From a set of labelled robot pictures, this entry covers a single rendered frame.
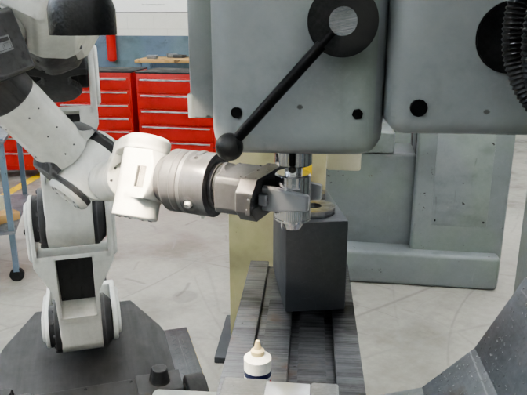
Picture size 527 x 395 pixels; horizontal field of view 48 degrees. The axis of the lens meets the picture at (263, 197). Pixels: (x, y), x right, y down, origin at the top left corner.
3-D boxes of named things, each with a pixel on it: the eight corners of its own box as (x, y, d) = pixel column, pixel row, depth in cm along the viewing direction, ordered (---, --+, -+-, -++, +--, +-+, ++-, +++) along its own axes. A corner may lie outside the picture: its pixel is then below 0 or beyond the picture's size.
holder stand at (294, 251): (284, 313, 117) (285, 215, 112) (272, 268, 138) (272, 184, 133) (345, 309, 118) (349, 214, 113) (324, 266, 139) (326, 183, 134)
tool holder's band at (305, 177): (303, 174, 80) (303, 167, 79) (317, 183, 75) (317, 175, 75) (270, 176, 78) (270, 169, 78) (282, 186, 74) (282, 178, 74)
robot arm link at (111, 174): (134, 128, 82) (110, 138, 94) (121, 193, 81) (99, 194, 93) (178, 140, 85) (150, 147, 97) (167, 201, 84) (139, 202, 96)
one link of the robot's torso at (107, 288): (48, 323, 173) (42, 281, 169) (118, 313, 178) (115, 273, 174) (44, 360, 154) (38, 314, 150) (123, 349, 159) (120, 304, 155)
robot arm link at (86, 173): (122, 215, 95) (96, 213, 112) (162, 166, 98) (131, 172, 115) (69, 172, 91) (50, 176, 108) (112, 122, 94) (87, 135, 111)
